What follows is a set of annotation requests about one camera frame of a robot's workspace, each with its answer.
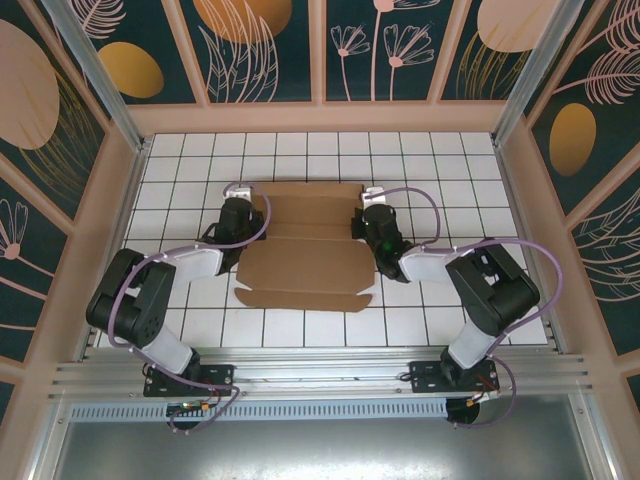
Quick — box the grey metal sheet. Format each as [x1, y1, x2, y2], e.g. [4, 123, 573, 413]
[29, 393, 619, 480]

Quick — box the aluminium corner post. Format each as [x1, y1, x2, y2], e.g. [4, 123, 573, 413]
[490, 0, 601, 147]
[39, 0, 152, 154]

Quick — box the aluminium side rail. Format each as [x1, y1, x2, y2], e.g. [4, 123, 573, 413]
[543, 322, 569, 354]
[74, 327, 101, 362]

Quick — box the aluminium mounting rail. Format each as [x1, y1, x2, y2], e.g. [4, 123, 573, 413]
[47, 344, 599, 401]

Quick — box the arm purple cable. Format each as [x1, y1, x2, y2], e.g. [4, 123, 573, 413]
[363, 186, 562, 431]
[107, 182, 274, 437]

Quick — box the brown cardboard box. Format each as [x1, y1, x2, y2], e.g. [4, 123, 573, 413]
[233, 182, 376, 314]

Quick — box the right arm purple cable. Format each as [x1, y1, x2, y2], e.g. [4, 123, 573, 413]
[363, 186, 562, 431]

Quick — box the slotted grey cable duct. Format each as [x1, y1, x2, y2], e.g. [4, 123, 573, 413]
[69, 397, 450, 422]

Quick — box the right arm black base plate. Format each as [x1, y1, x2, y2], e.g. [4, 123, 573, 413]
[408, 359, 501, 397]

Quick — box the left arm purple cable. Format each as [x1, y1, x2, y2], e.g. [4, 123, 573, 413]
[107, 182, 274, 437]

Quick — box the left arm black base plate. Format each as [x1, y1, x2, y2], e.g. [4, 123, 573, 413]
[143, 363, 236, 399]

